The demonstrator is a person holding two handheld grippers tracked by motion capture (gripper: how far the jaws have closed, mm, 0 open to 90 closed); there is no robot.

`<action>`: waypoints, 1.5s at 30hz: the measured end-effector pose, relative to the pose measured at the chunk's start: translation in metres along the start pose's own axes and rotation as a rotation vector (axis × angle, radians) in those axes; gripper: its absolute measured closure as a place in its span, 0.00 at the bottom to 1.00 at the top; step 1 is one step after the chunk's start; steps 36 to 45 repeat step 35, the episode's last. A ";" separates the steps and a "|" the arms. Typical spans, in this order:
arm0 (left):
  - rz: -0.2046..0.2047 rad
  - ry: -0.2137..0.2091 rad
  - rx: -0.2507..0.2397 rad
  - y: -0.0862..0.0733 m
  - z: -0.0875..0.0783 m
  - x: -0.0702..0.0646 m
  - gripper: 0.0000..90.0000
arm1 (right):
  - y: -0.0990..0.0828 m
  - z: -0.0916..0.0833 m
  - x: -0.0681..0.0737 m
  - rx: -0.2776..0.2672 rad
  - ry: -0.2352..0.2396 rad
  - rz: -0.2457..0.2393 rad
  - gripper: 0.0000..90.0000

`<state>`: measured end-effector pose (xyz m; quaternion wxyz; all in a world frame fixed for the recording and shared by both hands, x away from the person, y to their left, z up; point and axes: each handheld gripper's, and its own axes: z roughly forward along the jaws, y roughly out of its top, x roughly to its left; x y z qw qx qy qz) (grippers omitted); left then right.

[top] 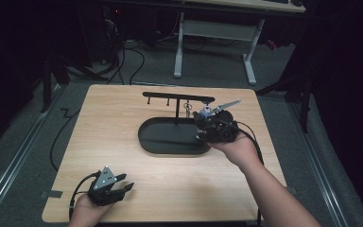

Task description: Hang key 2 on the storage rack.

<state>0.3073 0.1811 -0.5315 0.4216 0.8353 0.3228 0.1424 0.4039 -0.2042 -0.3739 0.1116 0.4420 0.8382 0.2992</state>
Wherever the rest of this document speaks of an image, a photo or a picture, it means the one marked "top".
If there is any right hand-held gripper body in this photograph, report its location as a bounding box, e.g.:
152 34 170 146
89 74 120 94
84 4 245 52
194 97 243 144

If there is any hand-held gripper cable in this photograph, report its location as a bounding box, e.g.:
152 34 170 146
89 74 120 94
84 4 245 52
68 172 101 221
216 116 265 227

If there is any white frame desk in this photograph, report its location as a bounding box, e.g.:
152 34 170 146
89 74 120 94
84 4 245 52
172 0 307 87

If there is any person's left hand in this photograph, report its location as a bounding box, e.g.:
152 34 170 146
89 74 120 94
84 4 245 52
67 193 115 227

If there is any metal floor rail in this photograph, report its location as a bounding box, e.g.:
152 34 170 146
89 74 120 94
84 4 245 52
0 84 62 221
286 100 350 227

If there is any metal key ring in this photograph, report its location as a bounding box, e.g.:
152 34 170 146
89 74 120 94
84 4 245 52
183 101 193 119

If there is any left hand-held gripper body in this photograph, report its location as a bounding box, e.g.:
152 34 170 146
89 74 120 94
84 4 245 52
87 166 125 207

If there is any right hand-held gripper cable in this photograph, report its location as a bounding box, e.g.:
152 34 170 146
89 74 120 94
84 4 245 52
216 116 265 227

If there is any black metal stand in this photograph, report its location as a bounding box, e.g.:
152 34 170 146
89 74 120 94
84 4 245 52
40 55 110 114
254 71 314 134

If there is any person's right hand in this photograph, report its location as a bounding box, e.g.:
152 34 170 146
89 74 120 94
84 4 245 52
207 130 261 169

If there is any left hand-held gripper cable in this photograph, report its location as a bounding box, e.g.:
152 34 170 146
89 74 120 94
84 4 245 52
68 172 101 221

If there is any black floor cable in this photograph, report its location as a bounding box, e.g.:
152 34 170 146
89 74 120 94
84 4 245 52
49 107 81 172

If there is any black hook rack with tray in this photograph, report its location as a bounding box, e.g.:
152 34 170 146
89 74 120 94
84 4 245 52
137 91 216 156

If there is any bundle of black cables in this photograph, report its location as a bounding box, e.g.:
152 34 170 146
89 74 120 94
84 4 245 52
102 6 147 86

